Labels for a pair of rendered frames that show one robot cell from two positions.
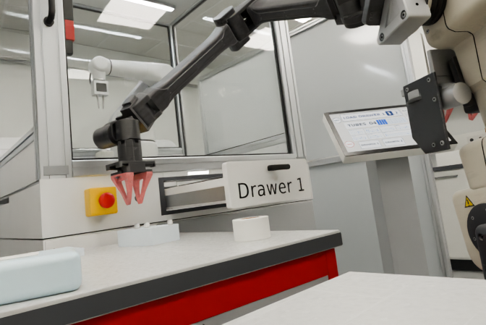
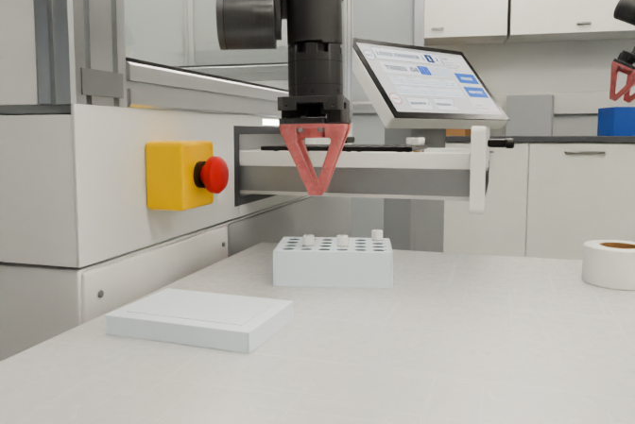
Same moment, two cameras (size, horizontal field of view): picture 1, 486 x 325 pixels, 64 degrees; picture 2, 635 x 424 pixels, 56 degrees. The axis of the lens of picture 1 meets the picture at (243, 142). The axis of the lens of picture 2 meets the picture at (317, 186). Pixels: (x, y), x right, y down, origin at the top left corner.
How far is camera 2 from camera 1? 73 cm
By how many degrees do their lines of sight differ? 35
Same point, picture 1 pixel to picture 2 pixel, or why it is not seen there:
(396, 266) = not seen: hidden behind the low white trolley
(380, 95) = (368, 22)
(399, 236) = (421, 240)
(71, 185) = (127, 128)
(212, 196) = (411, 184)
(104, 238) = (170, 259)
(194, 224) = (265, 223)
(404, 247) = not seen: hidden behind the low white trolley
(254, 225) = not seen: outside the picture
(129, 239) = (315, 272)
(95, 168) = (158, 89)
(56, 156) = (103, 44)
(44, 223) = (83, 226)
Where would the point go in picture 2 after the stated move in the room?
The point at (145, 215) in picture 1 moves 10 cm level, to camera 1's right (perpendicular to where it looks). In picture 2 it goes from (217, 206) to (283, 201)
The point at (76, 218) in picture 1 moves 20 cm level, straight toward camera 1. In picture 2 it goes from (132, 212) to (293, 230)
